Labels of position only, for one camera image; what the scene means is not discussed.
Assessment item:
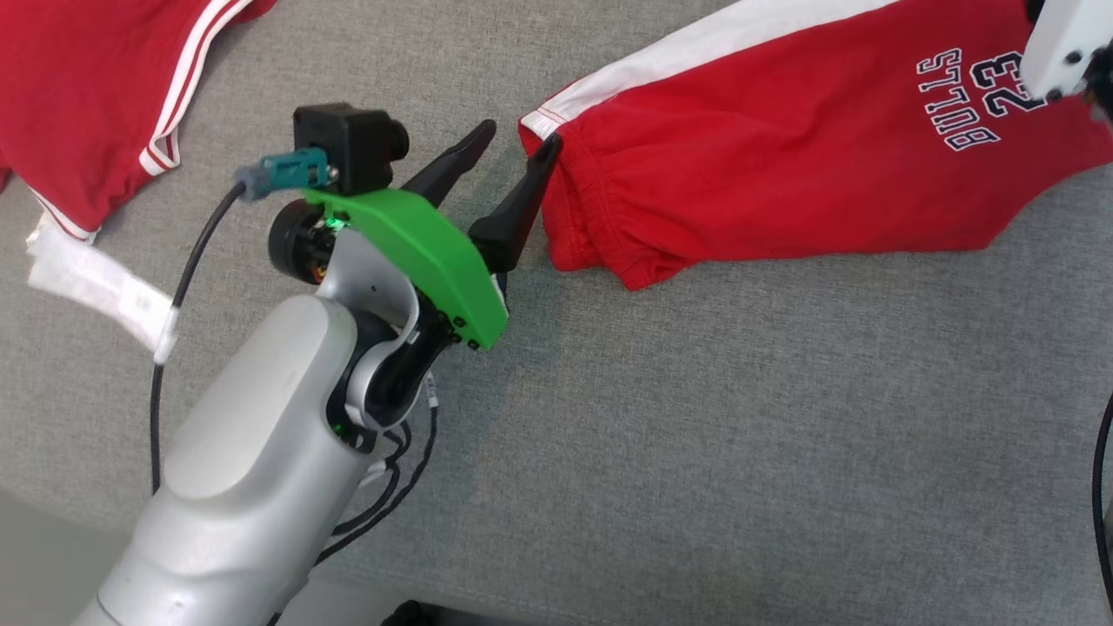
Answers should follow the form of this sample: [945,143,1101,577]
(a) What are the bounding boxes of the teal left camera connector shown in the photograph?
[237,148,338,203]

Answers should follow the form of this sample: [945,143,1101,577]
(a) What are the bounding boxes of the red white basketball jersey shirt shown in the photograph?
[0,0,277,244]

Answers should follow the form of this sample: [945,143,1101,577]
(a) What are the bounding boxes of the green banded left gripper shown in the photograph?
[268,120,563,351]

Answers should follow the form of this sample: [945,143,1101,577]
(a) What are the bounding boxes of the white cable label tape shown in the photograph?
[26,228,181,364]

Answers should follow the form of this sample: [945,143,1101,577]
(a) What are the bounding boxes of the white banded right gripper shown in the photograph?
[1019,0,1113,103]

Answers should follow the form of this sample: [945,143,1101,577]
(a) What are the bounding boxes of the black left camera cable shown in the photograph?
[150,178,253,496]

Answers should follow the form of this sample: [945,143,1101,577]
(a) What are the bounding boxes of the red Bulls 23 shorts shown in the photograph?
[519,0,1113,292]

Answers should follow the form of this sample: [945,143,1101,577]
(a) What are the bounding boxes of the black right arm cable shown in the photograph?
[1091,391,1113,596]

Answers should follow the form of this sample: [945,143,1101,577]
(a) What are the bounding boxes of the grey fabric sofa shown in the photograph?
[0,0,1113,626]

